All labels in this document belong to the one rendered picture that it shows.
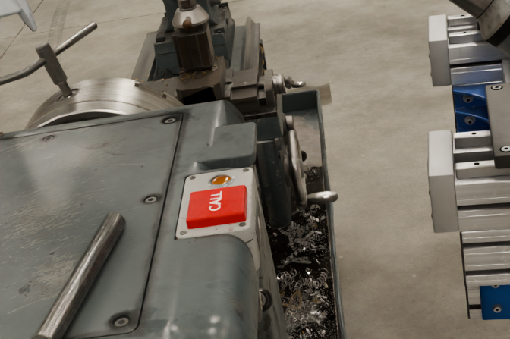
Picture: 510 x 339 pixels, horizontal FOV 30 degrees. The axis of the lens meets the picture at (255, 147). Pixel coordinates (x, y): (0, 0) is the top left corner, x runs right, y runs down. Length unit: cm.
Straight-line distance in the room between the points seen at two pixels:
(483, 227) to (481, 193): 5
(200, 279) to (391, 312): 206
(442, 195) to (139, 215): 45
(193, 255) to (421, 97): 338
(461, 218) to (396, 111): 285
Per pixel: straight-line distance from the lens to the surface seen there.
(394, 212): 339
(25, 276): 96
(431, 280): 302
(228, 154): 109
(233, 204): 96
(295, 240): 224
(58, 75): 143
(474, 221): 131
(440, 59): 173
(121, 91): 142
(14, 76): 139
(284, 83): 207
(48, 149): 122
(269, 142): 203
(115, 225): 96
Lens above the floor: 173
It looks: 25 degrees down
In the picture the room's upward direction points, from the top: 11 degrees counter-clockwise
